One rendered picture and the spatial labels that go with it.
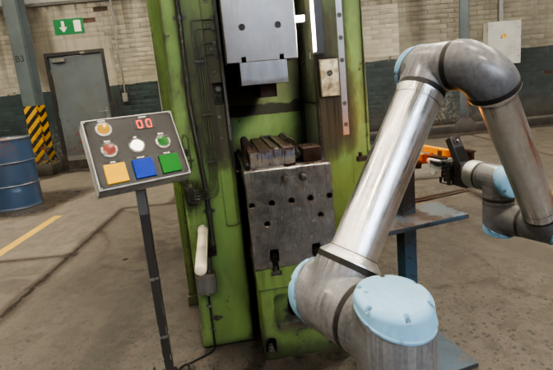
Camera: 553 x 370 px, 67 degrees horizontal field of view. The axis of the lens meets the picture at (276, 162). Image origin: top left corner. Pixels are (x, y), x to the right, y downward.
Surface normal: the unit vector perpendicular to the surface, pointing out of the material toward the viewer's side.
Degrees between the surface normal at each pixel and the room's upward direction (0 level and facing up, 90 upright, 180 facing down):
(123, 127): 60
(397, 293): 5
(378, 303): 5
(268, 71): 90
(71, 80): 90
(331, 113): 90
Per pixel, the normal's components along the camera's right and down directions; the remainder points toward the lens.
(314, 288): -0.72, -0.43
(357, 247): -0.09, -0.22
